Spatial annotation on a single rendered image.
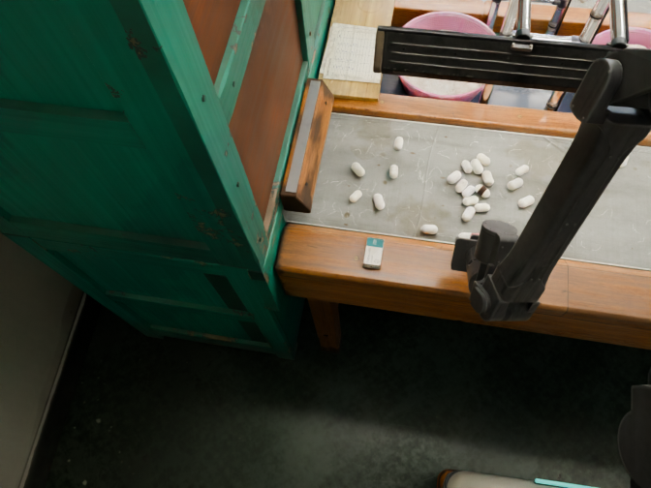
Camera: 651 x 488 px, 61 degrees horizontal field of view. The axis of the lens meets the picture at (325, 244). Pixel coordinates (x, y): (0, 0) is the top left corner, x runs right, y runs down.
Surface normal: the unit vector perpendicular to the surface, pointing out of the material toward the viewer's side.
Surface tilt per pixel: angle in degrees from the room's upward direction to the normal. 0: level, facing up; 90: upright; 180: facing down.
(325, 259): 0
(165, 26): 90
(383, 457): 0
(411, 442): 0
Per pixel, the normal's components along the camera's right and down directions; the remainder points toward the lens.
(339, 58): -0.06, -0.40
